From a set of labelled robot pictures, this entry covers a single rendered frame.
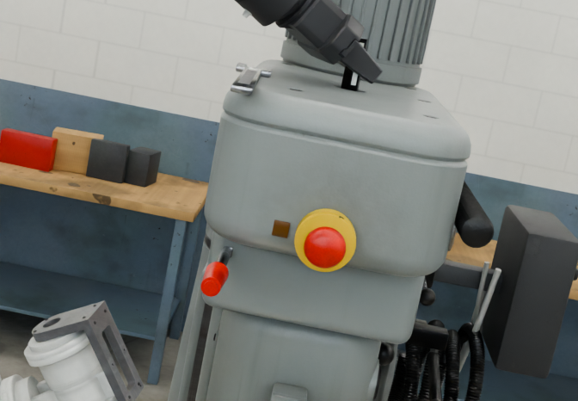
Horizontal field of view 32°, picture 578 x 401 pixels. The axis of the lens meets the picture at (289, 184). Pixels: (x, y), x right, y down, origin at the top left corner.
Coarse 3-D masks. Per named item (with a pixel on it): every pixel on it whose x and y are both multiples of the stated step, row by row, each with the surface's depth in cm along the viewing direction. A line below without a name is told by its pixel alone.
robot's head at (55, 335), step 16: (96, 304) 86; (48, 320) 87; (64, 320) 85; (80, 320) 84; (96, 320) 84; (112, 320) 87; (48, 336) 85; (64, 336) 84; (80, 336) 84; (96, 336) 84; (112, 336) 86; (32, 352) 85; (48, 352) 84; (96, 352) 84; (112, 368) 84; (128, 368) 87; (112, 384) 85; (128, 384) 88; (128, 400) 85
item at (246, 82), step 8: (240, 64) 115; (248, 72) 106; (256, 72) 109; (264, 72) 113; (240, 80) 97; (248, 80) 99; (256, 80) 101; (232, 88) 93; (240, 88) 93; (248, 88) 93
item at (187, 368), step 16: (208, 240) 178; (192, 304) 176; (192, 320) 174; (208, 320) 164; (192, 336) 166; (192, 352) 166; (176, 368) 172; (192, 368) 166; (384, 368) 165; (176, 384) 171; (192, 384) 166; (384, 384) 166; (176, 400) 170; (192, 400) 167; (384, 400) 171
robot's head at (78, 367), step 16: (64, 352) 84; (80, 352) 85; (48, 368) 85; (64, 368) 85; (80, 368) 85; (96, 368) 86; (16, 384) 87; (32, 384) 88; (48, 384) 86; (64, 384) 85; (80, 384) 85; (96, 384) 86; (16, 400) 85; (32, 400) 86; (48, 400) 86; (64, 400) 85; (80, 400) 85; (96, 400) 86; (112, 400) 86
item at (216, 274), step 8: (224, 248) 110; (232, 248) 111; (224, 256) 107; (216, 264) 101; (224, 264) 105; (208, 272) 99; (216, 272) 99; (224, 272) 101; (208, 280) 97; (216, 280) 97; (224, 280) 100; (208, 288) 97; (216, 288) 97
